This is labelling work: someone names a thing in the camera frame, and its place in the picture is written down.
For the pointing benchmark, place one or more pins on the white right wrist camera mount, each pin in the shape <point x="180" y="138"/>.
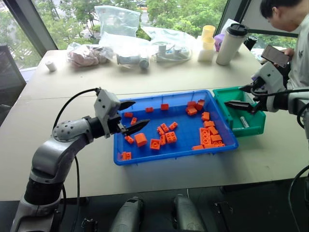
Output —
<point x="270" y="75"/>

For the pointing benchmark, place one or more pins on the black metal bracket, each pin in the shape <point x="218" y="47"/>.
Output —
<point x="89" y="224"/>
<point x="223" y="216"/>

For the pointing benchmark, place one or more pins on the person's hand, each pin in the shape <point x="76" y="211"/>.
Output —
<point x="289" y="51"/>

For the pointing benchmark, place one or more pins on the orange one-stud toy brick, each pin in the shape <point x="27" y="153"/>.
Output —
<point x="155" y="144"/>

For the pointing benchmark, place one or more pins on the small orange toy brick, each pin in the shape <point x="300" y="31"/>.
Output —
<point x="160" y="131"/>
<point x="129" y="139"/>
<point x="162" y="140"/>
<point x="209" y="124"/>
<point x="191" y="111"/>
<point x="214" y="130"/>
<point x="173" y="126"/>
<point x="198" y="147"/>
<point x="216" y="138"/>
<point x="200" y="104"/>
<point x="126" y="156"/>
<point x="206" y="116"/>
<point x="133" y="120"/>
<point x="164" y="127"/>

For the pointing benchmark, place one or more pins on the long orange toy brick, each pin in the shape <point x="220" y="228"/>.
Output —
<point x="214" y="145"/>
<point x="205" y="136"/>

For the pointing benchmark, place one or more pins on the orange four-stud toy brick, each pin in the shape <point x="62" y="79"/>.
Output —
<point x="171" y="137"/>

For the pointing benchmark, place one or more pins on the plastic bag with pipe fittings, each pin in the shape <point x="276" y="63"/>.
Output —
<point x="131" y="58"/>

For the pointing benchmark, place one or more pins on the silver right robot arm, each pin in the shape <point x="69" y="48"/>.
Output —
<point x="295" y="102"/>

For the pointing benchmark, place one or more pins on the blue plastic bin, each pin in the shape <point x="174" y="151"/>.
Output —
<point x="183" y="149"/>

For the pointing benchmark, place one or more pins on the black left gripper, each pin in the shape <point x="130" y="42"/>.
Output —
<point x="115" y="124"/>

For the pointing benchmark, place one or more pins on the white square block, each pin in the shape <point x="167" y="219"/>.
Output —
<point x="205" y="55"/>

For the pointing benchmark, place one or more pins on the plastic bag with white parts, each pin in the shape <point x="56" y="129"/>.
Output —
<point x="170" y="47"/>

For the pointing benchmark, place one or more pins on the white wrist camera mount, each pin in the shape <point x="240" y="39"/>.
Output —
<point x="106" y="102"/>
<point x="270" y="75"/>

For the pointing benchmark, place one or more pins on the white tumbler with black lid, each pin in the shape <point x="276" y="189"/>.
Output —
<point x="228" y="47"/>

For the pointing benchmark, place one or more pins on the small white cylinder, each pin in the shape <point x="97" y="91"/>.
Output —
<point x="51" y="66"/>

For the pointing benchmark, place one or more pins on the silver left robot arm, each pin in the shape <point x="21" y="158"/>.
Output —
<point x="51" y="154"/>

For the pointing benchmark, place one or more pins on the grey cylindrical battery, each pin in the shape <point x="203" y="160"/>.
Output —
<point x="244" y="122"/>

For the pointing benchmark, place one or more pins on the stacked yellow cups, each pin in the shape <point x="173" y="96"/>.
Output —
<point x="208" y="36"/>

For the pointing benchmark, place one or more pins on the dark rounded robot leg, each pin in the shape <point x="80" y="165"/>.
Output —
<point x="187" y="215"/>
<point x="128" y="215"/>

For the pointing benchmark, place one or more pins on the person in white shirt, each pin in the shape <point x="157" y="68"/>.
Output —
<point x="300" y="48"/>

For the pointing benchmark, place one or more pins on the black smartphone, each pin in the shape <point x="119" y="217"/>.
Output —
<point x="274" y="56"/>

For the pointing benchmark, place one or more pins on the large clear plastic bag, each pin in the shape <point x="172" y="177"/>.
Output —
<point x="117" y="24"/>

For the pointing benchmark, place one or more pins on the plastic bag with pink items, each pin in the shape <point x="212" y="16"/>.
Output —
<point x="84" y="56"/>

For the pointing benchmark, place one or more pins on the green plastic bin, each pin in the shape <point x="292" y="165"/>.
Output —
<point x="248" y="131"/>

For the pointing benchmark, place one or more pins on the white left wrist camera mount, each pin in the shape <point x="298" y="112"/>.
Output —
<point x="106" y="102"/>

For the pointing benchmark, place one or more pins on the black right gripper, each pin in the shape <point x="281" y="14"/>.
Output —
<point x="260" y="99"/>

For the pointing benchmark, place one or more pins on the purple object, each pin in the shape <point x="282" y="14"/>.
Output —
<point x="218" y="42"/>

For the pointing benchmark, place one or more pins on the dark window frame post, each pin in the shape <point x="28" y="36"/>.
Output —
<point x="231" y="14"/>
<point x="31" y="24"/>

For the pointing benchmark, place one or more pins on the smooth rounded orange block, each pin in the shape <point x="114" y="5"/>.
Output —
<point x="140" y="140"/>

